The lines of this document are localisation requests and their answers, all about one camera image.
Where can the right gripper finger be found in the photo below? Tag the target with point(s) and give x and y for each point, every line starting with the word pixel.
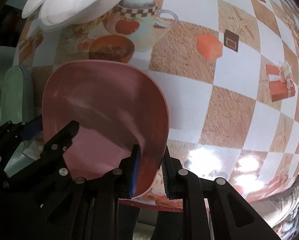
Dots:
pixel 12 135
pixel 50 172

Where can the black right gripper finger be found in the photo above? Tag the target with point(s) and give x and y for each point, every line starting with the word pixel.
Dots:
pixel 211 209
pixel 96 213

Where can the green plate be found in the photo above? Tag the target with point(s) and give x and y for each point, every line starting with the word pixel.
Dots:
pixel 17 105

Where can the pink plate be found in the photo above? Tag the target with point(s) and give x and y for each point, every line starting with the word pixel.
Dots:
pixel 117 106

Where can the white cushioned seat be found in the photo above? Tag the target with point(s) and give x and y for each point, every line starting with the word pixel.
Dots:
pixel 281 211

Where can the patterned checkered tablecloth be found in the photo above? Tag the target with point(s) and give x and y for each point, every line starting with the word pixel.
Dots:
pixel 229 70

